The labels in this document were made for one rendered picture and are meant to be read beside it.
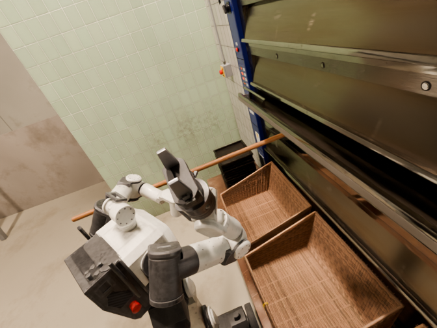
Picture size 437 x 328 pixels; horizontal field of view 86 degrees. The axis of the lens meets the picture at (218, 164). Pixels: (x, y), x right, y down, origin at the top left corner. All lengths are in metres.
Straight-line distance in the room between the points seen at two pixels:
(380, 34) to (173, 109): 2.03
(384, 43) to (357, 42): 0.08
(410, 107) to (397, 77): 0.09
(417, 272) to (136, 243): 0.93
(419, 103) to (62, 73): 2.42
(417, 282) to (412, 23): 0.79
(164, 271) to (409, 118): 0.76
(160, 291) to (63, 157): 4.02
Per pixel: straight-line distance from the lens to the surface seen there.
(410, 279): 1.12
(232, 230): 0.79
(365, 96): 0.88
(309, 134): 1.03
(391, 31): 0.74
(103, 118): 2.57
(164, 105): 2.49
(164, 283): 0.73
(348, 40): 0.83
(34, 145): 4.64
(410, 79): 0.74
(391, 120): 0.82
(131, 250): 0.81
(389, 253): 1.14
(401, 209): 0.69
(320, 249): 1.53
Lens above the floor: 1.92
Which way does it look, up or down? 32 degrees down
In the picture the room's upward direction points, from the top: 19 degrees counter-clockwise
